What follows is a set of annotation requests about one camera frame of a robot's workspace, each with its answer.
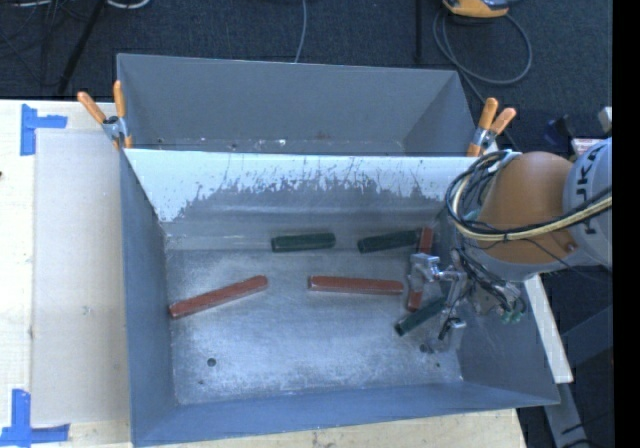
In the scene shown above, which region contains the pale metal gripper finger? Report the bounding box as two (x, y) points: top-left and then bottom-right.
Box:
(421, 318), (468, 355)
(406, 252), (443, 311)

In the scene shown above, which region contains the red-brown flat block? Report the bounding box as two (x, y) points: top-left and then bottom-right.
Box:
(307, 275), (405, 296)
(168, 274), (270, 320)
(406, 226), (436, 314)

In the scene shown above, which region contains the dark green flat block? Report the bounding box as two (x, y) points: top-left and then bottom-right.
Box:
(356, 229), (422, 255)
(394, 296), (449, 338)
(270, 232), (337, 254)

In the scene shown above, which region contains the grey metal bin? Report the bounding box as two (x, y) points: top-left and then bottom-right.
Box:
(115, 53), (562, 448)

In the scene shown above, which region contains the pale wood flat board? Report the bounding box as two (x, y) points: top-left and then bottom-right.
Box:
(29, 128), (132, 430)

